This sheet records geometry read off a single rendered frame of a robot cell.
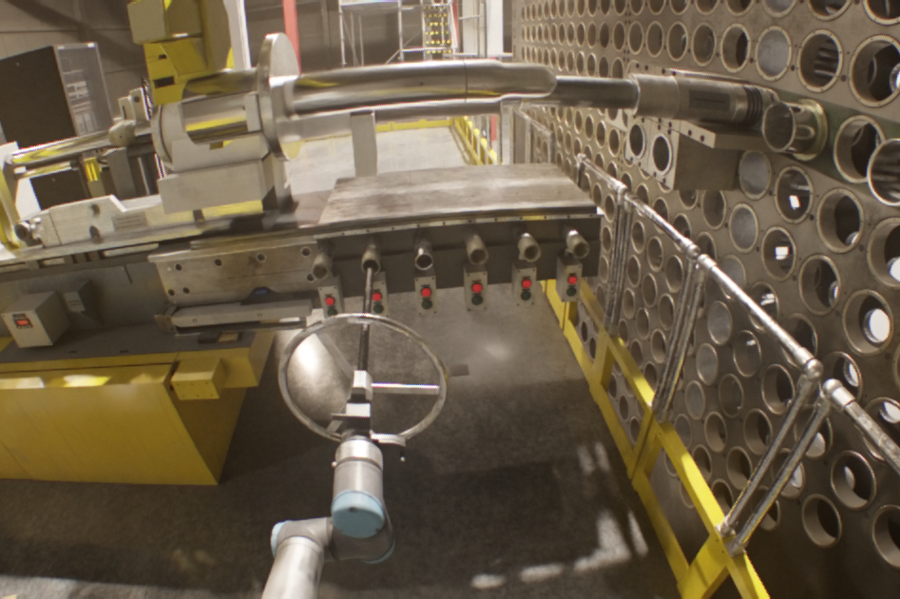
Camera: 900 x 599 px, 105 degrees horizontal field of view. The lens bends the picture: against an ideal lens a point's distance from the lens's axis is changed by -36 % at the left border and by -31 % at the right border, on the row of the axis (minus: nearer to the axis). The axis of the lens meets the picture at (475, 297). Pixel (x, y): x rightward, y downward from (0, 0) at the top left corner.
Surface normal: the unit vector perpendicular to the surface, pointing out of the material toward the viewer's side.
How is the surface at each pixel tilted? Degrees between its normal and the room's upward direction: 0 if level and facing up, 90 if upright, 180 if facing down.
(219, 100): 90
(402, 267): 90
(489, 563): 0
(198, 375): 0
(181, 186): 90
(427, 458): 0
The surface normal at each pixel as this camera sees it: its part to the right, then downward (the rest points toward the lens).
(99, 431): 0.14, 0.51
